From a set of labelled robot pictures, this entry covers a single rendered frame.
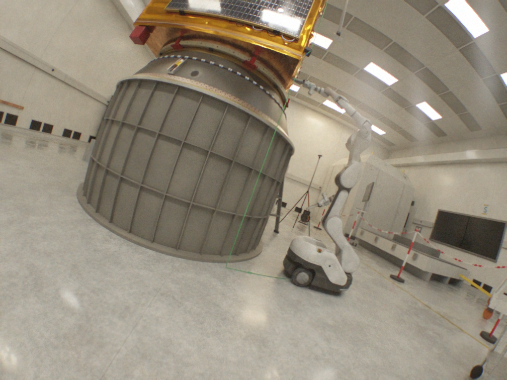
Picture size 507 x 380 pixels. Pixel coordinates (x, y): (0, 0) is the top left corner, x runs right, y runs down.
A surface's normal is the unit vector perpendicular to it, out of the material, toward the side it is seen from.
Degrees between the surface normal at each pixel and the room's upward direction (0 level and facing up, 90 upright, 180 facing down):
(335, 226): 90
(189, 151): 90
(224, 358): 0
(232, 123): 90
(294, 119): 90
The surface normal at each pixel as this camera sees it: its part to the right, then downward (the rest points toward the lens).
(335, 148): 0.07, 0.06
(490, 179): -0.94, -0.34
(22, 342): 0.34, -0.94
